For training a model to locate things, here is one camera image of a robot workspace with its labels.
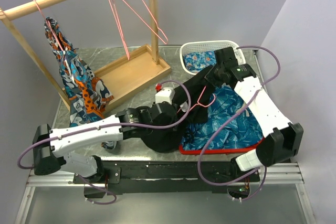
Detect pink wire hanger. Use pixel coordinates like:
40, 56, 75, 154
176, 84, 216, 114
112, 0, 169, 45
108, 0, 130, 60

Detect black shorts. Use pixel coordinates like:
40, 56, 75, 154
140, 66, 218, 153

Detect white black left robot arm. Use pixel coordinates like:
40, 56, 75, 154
33, 102, 177, 183

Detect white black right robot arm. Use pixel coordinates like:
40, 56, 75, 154
205, 47, 303, 182

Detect blue floral shorts in basket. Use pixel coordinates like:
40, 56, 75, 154
182, 51, 216, 73

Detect blue leaf-print shorts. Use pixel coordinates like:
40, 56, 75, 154
181, 86, 263, 151

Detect orange blue patterned shorts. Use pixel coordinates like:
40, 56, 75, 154
44, 17, 118, 151

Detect pink hanger holding shorts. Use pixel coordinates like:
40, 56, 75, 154
33, 0, 65, 51

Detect white plastic basket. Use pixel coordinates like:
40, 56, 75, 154
180, 40, 246, 75

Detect red plastic tray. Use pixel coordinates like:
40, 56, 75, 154
178, 138, 264, 155

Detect wooden clothes rack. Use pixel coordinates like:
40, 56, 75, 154
1, 0, 171, 111

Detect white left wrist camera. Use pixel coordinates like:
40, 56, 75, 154
155, 87, 175, 105

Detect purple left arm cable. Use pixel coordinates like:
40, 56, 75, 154
17, 80, 192, 206

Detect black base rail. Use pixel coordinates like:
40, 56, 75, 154
72, 159, 253, 201

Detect aluminium frame rail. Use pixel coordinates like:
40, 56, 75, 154
15, 163, 317, 223

